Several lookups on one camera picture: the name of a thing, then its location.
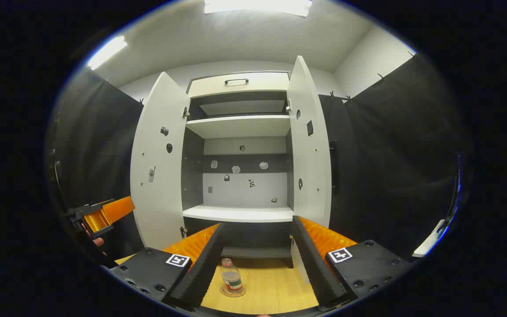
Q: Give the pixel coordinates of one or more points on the round wooden coaster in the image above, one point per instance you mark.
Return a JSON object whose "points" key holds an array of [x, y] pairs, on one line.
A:
{"points": [[241, 291]]}

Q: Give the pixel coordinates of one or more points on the white cabinet door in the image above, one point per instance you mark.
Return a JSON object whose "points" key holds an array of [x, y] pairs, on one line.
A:
{"points": [[313, 167], [161, 211]]}

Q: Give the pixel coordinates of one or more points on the metal door hinge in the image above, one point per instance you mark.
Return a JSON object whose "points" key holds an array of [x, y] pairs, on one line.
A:
{"points": [[185, 113], [288, 106], [183, 232]]}

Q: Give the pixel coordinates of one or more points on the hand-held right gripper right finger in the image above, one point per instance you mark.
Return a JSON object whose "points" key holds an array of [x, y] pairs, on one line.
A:
{"points": [[313, 264]]}

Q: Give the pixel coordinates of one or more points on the ceiling light panel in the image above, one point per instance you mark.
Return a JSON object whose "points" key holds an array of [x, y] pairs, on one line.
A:
{"points": [[106, 52]]}

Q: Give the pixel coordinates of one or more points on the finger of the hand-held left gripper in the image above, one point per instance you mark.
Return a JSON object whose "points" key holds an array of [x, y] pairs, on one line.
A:
{"points": [[119, 209]]}

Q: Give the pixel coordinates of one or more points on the white drawer front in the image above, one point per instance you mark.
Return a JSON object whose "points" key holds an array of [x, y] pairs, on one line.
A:
{"points": [[258, 86]]}

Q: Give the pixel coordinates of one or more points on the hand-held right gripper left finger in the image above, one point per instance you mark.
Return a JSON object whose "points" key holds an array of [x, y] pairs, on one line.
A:
{"points": [[205, 268]]}

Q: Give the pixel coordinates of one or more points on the grey white cabinet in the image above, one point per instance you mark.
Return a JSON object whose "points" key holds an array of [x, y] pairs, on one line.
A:
{"points": [[262, 189]]}

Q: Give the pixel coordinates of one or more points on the clear plastic bottle red collar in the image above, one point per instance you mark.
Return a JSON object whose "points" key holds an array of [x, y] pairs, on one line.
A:
{"points": [[231, 279]]}

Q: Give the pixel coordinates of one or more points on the black backdrop cloth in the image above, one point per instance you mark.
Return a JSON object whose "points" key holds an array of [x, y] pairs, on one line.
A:
{"points": [[390, 154]]}

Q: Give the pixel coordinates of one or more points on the white cabinet shelf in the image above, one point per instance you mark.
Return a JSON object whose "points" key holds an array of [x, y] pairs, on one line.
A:
{"points": [[240, 127], [240, 214]]}

